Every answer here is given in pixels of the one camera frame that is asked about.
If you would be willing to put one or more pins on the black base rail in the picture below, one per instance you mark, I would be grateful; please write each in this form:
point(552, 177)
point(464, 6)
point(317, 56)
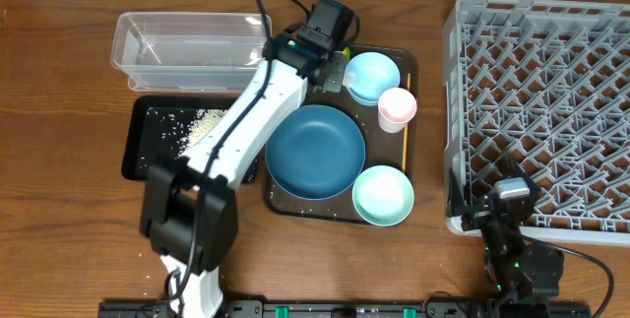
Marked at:
point(258, 309)

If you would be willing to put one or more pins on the dark blue plate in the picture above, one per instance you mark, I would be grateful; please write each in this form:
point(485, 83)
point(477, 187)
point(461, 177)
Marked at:
point(316, 153)

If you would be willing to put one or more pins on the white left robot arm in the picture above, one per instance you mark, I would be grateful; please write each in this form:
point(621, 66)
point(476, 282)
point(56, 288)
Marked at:
point(189, 211)

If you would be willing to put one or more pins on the pink cup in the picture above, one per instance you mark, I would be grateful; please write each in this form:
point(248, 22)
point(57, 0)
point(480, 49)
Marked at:
point(396, 108)

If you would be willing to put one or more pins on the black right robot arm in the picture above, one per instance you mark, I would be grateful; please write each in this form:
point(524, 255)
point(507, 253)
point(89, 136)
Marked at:
point(527, 272)

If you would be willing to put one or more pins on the clear plastic bin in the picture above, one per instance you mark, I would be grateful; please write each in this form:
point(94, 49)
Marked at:
point(185, 52)

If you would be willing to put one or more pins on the light blue bowl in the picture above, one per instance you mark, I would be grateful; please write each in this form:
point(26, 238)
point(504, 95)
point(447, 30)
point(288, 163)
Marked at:
point(368, 75)

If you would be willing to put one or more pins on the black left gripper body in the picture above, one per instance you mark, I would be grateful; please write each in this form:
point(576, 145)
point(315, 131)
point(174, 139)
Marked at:
point(333, 75)

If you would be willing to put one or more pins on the mint green bowl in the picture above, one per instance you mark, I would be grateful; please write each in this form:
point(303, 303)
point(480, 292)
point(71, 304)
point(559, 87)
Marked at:
point(382, 195)

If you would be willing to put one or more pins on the green yellow snack wrapper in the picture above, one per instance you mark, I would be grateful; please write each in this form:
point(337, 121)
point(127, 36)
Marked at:
point(346, 53)

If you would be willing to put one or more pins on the grey dishwasher rack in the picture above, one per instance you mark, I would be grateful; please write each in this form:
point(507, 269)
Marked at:
point(545, 84)

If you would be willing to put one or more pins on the pile of white rice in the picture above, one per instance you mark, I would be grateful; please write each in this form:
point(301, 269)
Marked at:
point(202, 123)

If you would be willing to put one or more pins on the black plastic tray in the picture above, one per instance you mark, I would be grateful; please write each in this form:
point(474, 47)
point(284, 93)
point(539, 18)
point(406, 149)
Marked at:
point(155, 128)

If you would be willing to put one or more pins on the wooden chopstick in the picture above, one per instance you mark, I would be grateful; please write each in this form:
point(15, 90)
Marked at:
point(406, 134)

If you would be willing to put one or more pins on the dark brown serving tray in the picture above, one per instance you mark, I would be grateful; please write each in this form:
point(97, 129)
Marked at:
point(382, 148)

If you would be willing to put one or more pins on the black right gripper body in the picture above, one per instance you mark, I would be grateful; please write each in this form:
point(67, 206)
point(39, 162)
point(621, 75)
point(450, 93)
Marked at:
point(477, 215)

